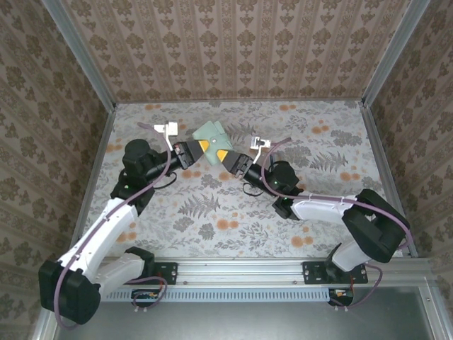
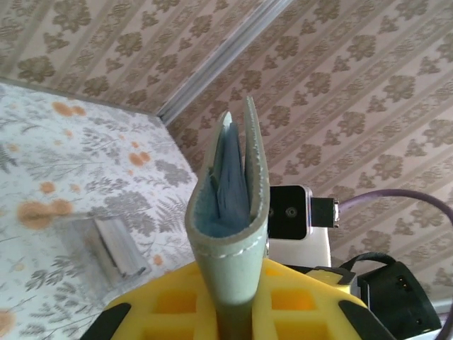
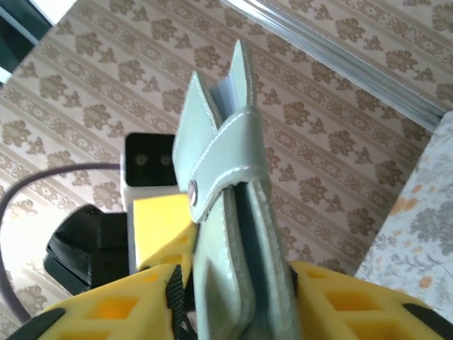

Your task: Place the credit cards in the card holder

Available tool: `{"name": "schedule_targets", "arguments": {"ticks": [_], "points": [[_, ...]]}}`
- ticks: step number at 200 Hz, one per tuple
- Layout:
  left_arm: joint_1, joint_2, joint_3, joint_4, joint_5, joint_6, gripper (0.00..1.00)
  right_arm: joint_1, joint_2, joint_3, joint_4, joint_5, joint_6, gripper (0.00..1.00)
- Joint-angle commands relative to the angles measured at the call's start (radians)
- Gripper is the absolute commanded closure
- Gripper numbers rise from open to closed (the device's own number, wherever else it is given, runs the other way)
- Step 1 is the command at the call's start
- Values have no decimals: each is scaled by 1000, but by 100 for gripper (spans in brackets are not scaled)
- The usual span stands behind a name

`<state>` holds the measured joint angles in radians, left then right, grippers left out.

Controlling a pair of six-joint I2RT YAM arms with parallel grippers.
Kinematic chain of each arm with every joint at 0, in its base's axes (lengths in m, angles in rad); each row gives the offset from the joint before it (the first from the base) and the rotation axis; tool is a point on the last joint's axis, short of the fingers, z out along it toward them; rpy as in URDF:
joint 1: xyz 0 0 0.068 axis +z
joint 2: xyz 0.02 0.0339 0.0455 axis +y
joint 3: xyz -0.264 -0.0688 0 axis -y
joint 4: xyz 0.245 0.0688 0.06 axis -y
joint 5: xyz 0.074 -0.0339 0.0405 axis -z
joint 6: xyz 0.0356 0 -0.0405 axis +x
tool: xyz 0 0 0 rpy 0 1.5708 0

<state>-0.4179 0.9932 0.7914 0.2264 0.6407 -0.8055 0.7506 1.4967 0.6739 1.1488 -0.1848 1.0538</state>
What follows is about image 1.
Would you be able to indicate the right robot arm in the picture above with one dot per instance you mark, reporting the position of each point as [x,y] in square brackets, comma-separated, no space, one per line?
[318,209]

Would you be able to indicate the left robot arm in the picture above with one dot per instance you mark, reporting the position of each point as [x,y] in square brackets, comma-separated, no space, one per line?
[106,233]

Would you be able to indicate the floral patterned table cover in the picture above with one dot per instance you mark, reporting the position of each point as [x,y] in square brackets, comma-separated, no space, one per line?
[230,230]

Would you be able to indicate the black controller board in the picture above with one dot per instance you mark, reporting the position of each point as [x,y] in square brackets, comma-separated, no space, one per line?
[341,294]
[145,295]

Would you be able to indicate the grey metal shelf sheet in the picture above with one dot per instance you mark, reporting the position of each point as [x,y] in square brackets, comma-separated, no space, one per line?
[247,322]

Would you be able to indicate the aluminium side rail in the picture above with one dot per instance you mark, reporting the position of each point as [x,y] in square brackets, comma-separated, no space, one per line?
[385,170]
[96,170]

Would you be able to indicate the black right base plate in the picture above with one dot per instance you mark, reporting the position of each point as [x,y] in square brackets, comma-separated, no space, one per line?
[313,272]

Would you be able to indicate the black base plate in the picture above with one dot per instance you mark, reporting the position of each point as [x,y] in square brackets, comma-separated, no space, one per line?
[313,272]
[166,272]

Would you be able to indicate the aluminium mounting rail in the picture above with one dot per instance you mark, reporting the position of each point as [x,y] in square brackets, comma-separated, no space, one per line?
[240,271]

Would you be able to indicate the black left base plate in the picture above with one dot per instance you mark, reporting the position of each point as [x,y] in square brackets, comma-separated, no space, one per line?
[166,272]

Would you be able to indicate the aluminium frame post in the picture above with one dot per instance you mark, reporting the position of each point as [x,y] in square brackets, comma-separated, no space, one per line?
[81,56]
[393,53]

